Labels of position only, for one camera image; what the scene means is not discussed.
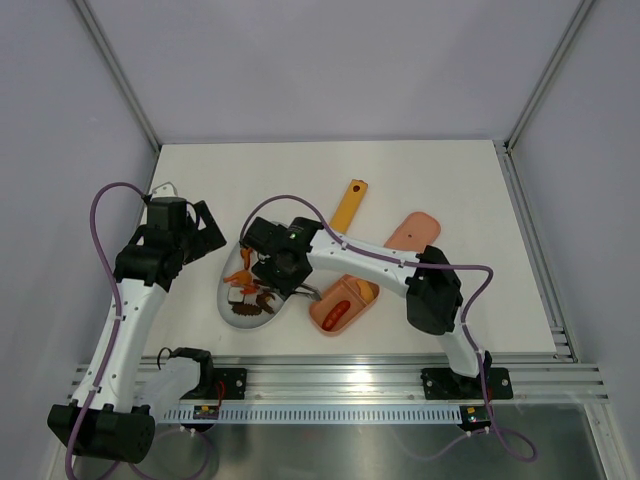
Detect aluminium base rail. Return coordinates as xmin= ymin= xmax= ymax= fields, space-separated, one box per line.
xmin=69 ymin=353 xmax=611 ymax=404

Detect yellow rectangular box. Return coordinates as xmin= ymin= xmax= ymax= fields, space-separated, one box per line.
xmin=329 ymin=179 xmax=368 ymax=233

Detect left aluminium frame post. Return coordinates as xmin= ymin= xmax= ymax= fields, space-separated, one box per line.
xmin=70 ymin=0 xmax=162 ymax=157

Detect white oval plate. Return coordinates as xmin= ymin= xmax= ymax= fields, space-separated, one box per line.
xmin=217 ymin=243 xmax=284 ymax=330

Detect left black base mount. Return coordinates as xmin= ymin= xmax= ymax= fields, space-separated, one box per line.
xmin=213 ymin=368 xmax=248 ymax=402

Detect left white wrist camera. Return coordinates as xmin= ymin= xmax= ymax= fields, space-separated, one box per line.
xmin=149 ymin=182 xmax=179 ymax=199

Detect orange bread roll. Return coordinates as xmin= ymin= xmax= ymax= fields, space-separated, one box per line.
xmin=356 ymin=279 xmax=376 ymax=304

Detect white black sushi block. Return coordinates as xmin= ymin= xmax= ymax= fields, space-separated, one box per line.
xmin=227 ymin=286 xmax=245 ymax=304

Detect white slotted cable duct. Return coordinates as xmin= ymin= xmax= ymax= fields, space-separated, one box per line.
xmin=157 ymin=404 xmax=462 ymax=426

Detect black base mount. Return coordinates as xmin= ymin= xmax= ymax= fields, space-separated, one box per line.
xmin=213 ymin=368 xmax=248 ymax=402
xmin=420 ymin=367 xmax=514 ymax=400

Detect pink lunch box lid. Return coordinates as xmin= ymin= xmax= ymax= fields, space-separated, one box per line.
xmin=384 ymin=212 xmax=441 ymax=252

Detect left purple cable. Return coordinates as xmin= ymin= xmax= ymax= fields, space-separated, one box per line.
xmin=64 ymin=180 xmax=221 ymax=480

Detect red sausage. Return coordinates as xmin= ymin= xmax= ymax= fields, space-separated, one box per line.
xmin=321 ymin=300 xmax=351 ymax=331

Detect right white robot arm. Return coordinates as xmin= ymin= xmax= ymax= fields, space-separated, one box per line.
xmin=240 ymin=217 xmax=491 ymax=399

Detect pink lunch box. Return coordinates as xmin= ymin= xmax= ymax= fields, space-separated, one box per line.
xmin=309 ymin=275 xmax=380 ymax=336

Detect right aluminium frame post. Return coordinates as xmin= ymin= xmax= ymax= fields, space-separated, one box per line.
xmin=503 ymin=0 xmax=598 ymax=154

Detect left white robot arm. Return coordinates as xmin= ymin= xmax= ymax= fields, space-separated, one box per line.
xmin=47 ymin=197 xmax=226 ymax=464

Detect brown sea cucumber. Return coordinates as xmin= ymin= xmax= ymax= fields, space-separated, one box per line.
xmin=231 ymin=303 xmax=263 ymax=316

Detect metal food tongs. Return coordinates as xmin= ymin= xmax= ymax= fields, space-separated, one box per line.
xmin=279 ymin=283 xmax=322 ymax=302

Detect aluminium frame post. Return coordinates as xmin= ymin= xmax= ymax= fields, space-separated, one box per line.
xmin=70 ymin=0 xmax=162 ymax=157
xmin=503 ymin=0 xmax=598 ymax=154

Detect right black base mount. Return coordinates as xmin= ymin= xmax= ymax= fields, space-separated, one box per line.
xmin=420 ymin=367 xmax=514 ymax=400

